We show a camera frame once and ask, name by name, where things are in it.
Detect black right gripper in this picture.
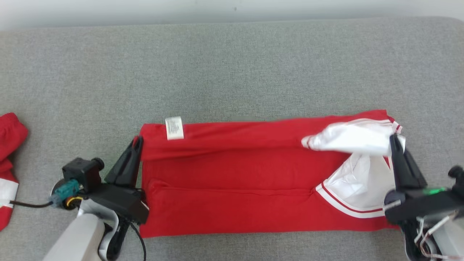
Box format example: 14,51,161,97
384,133,464,225

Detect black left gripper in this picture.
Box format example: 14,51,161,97
87,136,150,224

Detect red Bulls basketball jersey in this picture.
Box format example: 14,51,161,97
139,109,406,239

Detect red white basketball shorts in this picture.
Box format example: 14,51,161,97
0,112,29,231

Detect thin white red wire bundle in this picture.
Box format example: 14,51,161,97
413,214,461,260

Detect teal left camera connector cable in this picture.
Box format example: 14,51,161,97
9,179,81,210

